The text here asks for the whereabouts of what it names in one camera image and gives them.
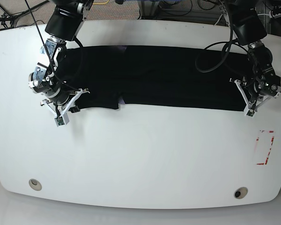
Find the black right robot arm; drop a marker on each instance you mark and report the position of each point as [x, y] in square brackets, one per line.
[63, 26]

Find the right table cable grommet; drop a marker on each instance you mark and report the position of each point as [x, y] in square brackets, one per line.
[241, 192]

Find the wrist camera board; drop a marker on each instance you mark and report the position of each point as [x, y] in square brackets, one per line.
[249, 112]
[61, 120]

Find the black T-shirt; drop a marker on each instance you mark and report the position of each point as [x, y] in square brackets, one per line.
[154, 75]

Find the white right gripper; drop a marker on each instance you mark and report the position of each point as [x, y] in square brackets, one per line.
[64, 103]

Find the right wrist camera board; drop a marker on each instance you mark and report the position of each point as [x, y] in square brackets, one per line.
[61, 120]

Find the table cable grommet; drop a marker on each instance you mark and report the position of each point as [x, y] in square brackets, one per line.
[241, 192]
[35, 184]

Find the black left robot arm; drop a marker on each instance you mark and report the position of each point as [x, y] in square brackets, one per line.
[246, 29]

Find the red tape rectangle marker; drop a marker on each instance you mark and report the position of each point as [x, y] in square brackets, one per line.
[263, 147]

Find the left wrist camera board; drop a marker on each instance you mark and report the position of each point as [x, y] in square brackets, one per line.
[249, 112]

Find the left table cable grommet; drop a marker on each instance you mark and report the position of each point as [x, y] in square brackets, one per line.
[35, 184]

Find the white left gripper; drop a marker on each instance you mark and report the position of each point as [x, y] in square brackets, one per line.
[252, 105]

